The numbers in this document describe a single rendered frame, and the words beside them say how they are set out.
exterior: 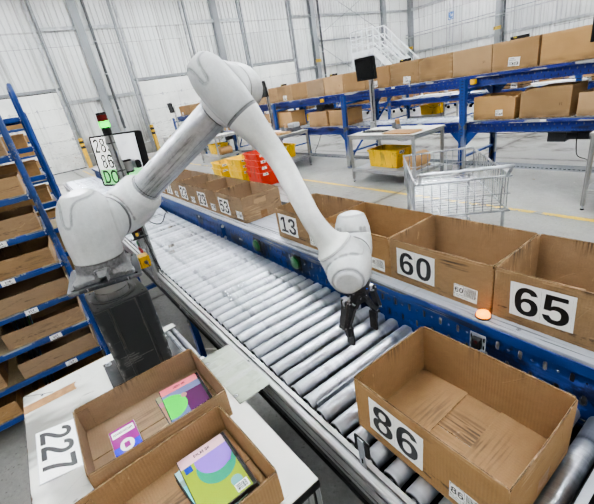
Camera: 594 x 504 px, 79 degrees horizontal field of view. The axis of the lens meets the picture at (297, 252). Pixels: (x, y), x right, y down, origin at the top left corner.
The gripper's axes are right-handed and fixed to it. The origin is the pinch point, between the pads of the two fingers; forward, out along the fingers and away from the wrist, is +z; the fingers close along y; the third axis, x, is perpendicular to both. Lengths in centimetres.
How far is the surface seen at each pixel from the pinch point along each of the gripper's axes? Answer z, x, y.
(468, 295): -7.0, 19.5, -29.0
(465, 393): 9.2, 32.3, -6.4
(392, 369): 0.6, 17.9, 6.7
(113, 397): 4, -39, 73
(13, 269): -12, -166, 95
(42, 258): -13, -165, 80
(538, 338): -3.7, 41.7, -25.4
